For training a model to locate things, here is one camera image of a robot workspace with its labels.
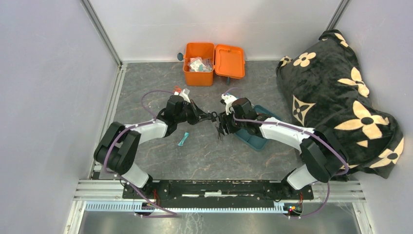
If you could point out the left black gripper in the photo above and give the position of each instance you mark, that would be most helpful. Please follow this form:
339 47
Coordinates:
198 114

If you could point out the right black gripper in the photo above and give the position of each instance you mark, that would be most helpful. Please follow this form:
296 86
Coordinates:
223 119

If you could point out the black handled scissors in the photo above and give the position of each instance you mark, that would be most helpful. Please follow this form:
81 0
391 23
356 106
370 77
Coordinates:
214 117

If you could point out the teal plastic tray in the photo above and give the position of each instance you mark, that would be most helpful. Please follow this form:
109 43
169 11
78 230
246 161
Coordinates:
255 142

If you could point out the blue plaster packet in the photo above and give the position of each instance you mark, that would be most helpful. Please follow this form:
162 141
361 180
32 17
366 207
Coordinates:
204 68

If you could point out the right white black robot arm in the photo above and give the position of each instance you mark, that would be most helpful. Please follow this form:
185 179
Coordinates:
323 156

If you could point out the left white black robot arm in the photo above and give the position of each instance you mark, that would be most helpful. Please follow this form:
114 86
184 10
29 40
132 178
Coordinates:
117 149

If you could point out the orange medicine kit box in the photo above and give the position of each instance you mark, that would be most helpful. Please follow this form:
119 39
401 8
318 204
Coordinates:
226 61

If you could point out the teal sachet near gloves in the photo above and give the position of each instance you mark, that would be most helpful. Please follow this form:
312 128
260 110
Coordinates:
229 95

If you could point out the teal sachet by gauze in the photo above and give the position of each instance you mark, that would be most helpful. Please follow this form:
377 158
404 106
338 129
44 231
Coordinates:
182 141

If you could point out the teal knob behind box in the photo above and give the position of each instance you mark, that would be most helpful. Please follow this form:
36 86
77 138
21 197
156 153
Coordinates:
180 56

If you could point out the black floral blanket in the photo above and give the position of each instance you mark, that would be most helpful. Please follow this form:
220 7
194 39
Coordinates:
323 86

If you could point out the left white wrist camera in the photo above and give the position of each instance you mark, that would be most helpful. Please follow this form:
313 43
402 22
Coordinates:
185 94

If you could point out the orange handled small scissors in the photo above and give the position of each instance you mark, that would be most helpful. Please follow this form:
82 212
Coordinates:
177 90

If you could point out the black mounting base rail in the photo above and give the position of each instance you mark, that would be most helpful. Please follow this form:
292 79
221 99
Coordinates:
223 193

